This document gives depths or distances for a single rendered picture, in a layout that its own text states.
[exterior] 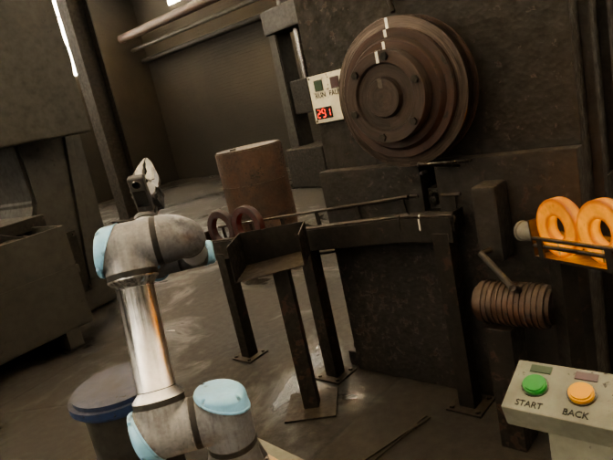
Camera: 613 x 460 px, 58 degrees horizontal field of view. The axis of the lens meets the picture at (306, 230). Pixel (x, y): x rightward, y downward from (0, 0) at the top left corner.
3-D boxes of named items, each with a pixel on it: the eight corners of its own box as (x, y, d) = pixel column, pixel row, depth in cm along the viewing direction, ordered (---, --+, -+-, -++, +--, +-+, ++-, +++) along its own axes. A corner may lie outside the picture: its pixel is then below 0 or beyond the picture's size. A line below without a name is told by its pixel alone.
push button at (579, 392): (572, 385, 94) (570, 379, 93) (597, 390, 91) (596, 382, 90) (566, 404, 91) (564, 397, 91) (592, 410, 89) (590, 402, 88)
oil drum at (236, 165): (269, 233, 535) (248, 142, 515) (316, 233, 495) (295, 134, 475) (223, 253, 493) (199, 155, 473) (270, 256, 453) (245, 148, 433)
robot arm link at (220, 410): (259, 445, 123) (247, 392, 119) (200, 463, 120) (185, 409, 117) (254, 416, 134) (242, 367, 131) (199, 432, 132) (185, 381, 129)
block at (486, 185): (493, 250, 181) (483, 179, 176) (517, 250, 176) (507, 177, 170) (479, 261, 173) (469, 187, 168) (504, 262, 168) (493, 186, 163)
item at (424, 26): (363, 167, 200) (337, 34, 190) (487, 155, 169) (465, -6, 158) (352, 172, 196) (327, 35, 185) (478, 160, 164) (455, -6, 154)
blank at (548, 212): (542, 195, 150) (531, 198, 150) (582, 196, 135) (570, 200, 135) (552, 250, 152) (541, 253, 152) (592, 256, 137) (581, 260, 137)
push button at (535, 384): (527, 378, 99) (525, 371, 98) (551, 381, 96) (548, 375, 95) (521, 395, 96) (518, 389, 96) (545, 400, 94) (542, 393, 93)
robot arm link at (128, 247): (203, 454, 118) (150, 211, 124) (133, 475, 116) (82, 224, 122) (206, 441, 130) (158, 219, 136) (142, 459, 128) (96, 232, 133)
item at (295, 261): (278, 396, 230) (238, 233, 214) (340, 388, 226) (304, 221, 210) (271, 425, 210) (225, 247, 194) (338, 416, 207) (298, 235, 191)
